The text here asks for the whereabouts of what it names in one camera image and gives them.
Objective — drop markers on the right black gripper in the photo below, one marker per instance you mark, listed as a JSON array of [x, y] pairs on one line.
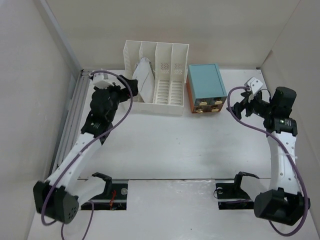
[[239, 107]]

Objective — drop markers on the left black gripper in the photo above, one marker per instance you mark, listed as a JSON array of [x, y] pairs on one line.
[[124, 93]]

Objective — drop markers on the white spiral manual booklet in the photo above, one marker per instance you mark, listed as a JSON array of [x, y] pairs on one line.
[[146, 80]]

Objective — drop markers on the teal orange drawer box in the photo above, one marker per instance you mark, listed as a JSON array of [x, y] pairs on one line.
[[205, 88]]

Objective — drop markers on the white file organizer rack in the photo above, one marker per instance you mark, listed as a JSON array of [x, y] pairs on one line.
[[168, 62]]

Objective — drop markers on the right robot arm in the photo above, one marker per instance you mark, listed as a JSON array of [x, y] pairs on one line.
[[286, 201]]

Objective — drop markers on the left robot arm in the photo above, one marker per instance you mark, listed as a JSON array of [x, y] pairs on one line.
[[60, 196]]

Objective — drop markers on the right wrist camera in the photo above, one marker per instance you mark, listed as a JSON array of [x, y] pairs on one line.
[[254, 85]]

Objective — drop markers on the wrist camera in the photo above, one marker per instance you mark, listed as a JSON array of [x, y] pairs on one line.
[[254, 85], [101, 80]]

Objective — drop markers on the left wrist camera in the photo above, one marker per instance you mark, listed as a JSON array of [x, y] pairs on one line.
[[101, 80]]

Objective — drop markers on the aluminium frame rail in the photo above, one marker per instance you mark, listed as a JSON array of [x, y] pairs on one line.
[[76, 93]]

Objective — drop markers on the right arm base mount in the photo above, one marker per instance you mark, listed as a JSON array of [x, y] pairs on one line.
[[231, 196]]

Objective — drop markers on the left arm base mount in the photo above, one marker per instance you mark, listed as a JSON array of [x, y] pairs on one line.
[[114, 195]]

